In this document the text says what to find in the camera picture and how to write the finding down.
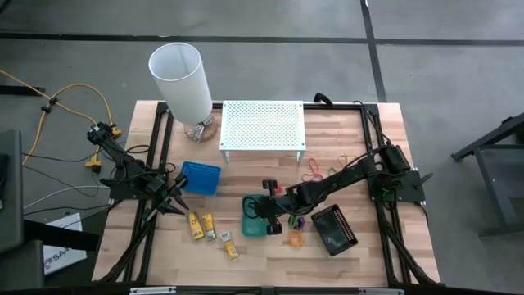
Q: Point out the silver table bracket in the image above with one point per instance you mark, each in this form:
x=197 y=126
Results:
x=151 y=290
x=380 y=291

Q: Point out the yellow rubber band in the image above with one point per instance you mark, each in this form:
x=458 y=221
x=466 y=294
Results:
x=339 y=157

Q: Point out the black aluminium table frame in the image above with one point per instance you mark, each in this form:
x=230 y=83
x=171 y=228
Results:
x=344 y=106

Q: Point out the white cylindrical table lamp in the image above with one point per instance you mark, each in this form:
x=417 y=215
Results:
x=180 y=86

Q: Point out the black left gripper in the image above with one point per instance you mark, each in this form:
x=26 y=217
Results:
x=159 y=188

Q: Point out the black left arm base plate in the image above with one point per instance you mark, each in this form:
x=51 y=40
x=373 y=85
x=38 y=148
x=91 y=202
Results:
x=118 y=190

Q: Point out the blue plastic basket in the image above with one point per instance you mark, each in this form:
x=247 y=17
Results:
x=202 y=178

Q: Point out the black flat bar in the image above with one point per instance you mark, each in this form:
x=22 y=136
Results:
x=61 y=235

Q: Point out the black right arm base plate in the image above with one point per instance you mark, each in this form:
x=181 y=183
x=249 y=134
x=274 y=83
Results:
x=409 y=186

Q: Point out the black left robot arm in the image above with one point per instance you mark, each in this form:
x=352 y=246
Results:
x=123 y=162

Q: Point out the grey cabinet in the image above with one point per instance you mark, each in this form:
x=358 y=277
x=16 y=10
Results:
x=10 y=196

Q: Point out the black metal stand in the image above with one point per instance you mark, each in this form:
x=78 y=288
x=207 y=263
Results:
x=487 y=143

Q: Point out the red rubber band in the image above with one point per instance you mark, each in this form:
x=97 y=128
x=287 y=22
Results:
x=310 y=164
x=305 y=179

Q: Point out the white perforated metal shelf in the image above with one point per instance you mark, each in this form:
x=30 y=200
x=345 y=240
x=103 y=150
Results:
x=262 y=125

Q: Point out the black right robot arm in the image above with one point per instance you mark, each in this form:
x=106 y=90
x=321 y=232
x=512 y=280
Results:
x=335 y=180

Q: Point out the purple coil wristband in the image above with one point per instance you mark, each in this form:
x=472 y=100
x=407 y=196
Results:
x=303 y=223

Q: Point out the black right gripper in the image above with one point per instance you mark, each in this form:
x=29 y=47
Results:
x=274 y=207

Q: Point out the green plastic bin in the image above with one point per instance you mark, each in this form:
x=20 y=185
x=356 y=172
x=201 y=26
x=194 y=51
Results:
x=250 y=229

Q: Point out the yellow and white crayon packet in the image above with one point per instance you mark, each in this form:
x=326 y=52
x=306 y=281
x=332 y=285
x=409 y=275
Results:
x=230 y=248

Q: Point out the black plastic basket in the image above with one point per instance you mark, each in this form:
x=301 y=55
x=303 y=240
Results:
x=333 y=233

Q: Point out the green coil wristband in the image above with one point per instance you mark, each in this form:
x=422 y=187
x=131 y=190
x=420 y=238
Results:
x=290 y=221

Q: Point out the white cardboard box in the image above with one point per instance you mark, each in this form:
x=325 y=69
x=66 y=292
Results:
x=67 y=250

